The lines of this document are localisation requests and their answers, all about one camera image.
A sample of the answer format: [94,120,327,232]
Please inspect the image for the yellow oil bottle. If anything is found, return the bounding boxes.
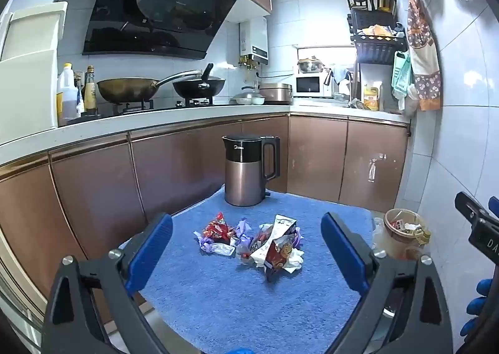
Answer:
[362,81,383,111]

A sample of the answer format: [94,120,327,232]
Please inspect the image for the floral apron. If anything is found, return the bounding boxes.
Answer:
[405,0,443,111]

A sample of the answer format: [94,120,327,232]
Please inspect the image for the white countertop appliance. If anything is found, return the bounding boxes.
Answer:
[0,1,69,144]

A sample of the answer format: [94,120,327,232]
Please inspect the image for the steel lidded dish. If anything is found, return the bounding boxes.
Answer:
[229,86,266,105]

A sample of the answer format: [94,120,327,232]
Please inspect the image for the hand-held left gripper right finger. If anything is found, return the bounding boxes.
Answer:
[321,212,455,354]

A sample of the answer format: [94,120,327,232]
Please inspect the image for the copper electric kettle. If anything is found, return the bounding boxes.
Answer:
[221,134,281,207]

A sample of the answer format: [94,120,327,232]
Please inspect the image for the black kitchen rack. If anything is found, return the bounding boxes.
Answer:
[344,0,408,105]

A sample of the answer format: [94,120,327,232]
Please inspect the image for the green plastic grater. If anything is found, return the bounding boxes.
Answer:
[391,50,412,99]

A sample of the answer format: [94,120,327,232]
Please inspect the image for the orange snack packets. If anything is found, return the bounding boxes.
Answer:
[362,24,395,37]

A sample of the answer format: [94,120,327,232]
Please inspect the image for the black frying pan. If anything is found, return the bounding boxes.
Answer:
[172,63,227,99]

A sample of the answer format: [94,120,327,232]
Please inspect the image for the steel pot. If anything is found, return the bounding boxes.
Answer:
[297,57,325,74]

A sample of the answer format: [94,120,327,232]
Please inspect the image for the pile of snack wrappers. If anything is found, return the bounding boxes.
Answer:
[249,214,299,281]

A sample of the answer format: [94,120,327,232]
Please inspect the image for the person's right hand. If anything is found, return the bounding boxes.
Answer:
[460,278,494,337]

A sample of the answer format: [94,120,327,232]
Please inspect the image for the black gas stove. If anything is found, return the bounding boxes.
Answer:
[80,98,235,119]

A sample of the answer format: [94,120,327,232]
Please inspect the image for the white microwave oven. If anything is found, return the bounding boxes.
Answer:
[292,74,332,98]

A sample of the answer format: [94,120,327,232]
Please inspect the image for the black range hood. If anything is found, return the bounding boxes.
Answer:
[82,0,244,60]

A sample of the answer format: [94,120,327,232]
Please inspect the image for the clear plastic bag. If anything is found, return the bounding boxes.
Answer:
[372,218,386,250]

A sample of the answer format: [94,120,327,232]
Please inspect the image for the blue white cloth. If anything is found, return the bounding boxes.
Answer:
[325,66,353,86]

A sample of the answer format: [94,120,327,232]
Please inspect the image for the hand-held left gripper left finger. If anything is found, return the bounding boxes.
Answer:
[41,213,173,354]

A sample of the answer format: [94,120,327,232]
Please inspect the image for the blue towel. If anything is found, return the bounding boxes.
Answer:
[117,183,377,354]

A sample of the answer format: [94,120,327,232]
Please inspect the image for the silver purple wrapper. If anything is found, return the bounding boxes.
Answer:
[194,231,236,258]

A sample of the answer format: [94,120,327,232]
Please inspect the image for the dark sauce bottle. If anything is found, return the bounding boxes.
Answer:
[84,65,98,115]

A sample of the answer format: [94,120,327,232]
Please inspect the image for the beige bucket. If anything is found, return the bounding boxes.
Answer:
[384,208,431,261]

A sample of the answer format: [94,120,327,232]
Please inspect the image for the red candy wrapper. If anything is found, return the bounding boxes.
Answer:
[202,213,235,246]

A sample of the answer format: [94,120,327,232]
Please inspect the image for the white water heater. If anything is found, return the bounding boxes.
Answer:
[239,17,270,65]

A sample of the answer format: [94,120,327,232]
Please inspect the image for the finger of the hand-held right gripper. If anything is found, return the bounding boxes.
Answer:
[455,191,499,229]

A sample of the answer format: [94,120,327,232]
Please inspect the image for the white plastic jug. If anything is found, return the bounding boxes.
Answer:
[56,63,84,119]

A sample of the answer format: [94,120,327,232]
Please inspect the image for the brass wok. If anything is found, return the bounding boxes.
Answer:
[97,69,203,103]

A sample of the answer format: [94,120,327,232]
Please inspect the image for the copper rice cooker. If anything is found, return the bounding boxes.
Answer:
[258,82,293,105]

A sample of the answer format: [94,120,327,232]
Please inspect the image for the white tissue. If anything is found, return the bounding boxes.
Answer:
[283,249,305,274]

